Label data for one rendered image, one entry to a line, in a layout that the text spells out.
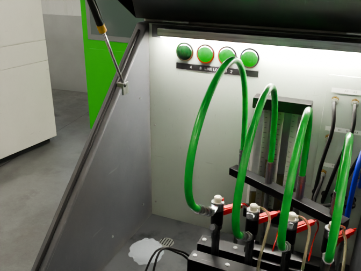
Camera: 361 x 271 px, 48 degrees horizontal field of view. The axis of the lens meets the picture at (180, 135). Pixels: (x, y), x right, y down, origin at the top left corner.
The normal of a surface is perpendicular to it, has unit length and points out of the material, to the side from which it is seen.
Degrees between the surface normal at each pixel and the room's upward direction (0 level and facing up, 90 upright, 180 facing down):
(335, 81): 90
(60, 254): 90
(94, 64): 90
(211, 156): 90
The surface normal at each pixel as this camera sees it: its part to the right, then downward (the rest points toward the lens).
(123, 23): -0.40, 0.35
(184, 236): 0.01, -0.92
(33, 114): 0.85, 0.22
